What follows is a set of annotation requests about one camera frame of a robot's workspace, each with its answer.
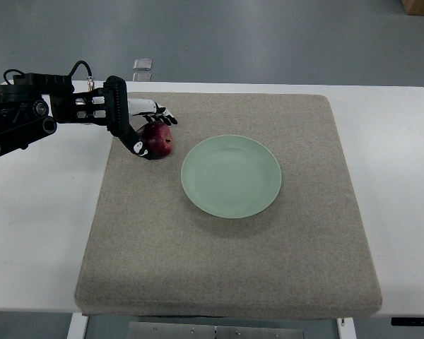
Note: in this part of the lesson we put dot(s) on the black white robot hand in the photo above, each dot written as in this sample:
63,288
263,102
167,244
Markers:
123,116

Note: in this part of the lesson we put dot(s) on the red apple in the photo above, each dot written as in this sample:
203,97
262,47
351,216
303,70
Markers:
157,139

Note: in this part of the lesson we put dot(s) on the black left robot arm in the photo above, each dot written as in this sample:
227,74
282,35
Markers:
32,104

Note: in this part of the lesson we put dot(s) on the pale green plate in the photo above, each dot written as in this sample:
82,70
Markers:
231,176

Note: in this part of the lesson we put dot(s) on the lower clear floor marker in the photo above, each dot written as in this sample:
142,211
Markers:
141,77

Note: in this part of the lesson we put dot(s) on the beige fabric cushion mat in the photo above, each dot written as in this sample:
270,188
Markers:
253,216

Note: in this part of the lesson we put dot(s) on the white table leg left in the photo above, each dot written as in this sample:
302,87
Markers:
78,326

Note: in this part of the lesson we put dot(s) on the white table leg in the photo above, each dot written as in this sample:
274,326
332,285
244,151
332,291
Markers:
78,326
346,328

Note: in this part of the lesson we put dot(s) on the cardboard box corner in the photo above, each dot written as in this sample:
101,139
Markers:
413,7

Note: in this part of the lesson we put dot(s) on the white table leg right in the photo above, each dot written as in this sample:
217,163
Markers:
346,328

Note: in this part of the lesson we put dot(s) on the black table control panel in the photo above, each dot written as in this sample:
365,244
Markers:
407,321

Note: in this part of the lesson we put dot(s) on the metal base plate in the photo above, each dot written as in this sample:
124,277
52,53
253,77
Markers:
194,331

